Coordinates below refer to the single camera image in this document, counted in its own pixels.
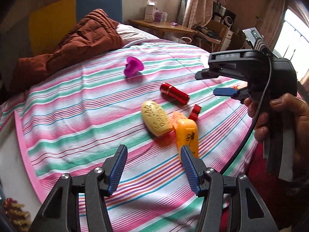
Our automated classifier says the magenta plastic toy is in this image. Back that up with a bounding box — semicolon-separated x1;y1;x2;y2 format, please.
124;56;144;78

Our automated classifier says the grey yellow blue headboard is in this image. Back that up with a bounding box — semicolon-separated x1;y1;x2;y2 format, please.
0;0;123;83

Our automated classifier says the pale orange plastic piece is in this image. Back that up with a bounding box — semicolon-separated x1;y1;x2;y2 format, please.
170;111;187;131

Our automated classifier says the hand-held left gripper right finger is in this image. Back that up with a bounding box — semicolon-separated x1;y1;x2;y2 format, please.
181;145;279;232

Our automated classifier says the red metallic cylinder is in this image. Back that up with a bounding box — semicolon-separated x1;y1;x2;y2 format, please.
160;83;190;105

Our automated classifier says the white carton box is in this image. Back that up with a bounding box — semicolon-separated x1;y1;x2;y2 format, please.
144;0;157;23

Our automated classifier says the orange printed capsule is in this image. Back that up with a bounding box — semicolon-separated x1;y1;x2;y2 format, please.
174;119;199;162

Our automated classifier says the white pillow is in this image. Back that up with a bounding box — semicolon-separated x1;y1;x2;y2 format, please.
116;24;160;47

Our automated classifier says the small red block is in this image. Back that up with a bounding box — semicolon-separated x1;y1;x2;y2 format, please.
188;104;202;121

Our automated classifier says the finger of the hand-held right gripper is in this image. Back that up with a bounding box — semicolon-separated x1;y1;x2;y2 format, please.
213;87;249;102
195;68;221;81

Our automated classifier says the wooden bedside desk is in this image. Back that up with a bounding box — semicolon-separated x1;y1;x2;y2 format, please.
128;19;197;38

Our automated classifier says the black braided cable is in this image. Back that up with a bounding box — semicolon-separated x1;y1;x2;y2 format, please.
221;49;273;174

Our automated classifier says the person's red clothing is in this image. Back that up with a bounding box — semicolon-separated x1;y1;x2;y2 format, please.
246;145;309;232

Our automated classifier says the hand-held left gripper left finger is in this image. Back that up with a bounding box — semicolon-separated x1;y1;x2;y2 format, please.
29;144;128;232

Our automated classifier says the purple box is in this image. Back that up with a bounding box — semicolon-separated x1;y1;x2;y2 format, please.
153;10;168;22

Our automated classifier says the bright window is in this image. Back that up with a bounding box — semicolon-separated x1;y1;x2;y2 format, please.
274;7;309;83

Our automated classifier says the person's right hand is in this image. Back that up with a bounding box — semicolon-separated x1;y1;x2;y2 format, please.
244;93;309;143

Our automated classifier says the brown quilted comforter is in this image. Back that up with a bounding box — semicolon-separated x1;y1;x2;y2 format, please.
10;8;126;92

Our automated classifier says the pink patterned curtain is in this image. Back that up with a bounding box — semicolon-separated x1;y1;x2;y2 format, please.
179;0;209;28

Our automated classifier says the cluttered storage shelf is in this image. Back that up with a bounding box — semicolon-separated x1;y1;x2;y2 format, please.
193;0;244;52

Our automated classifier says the yellow embossed egg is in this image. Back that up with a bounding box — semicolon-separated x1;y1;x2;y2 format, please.
141;100;173;137

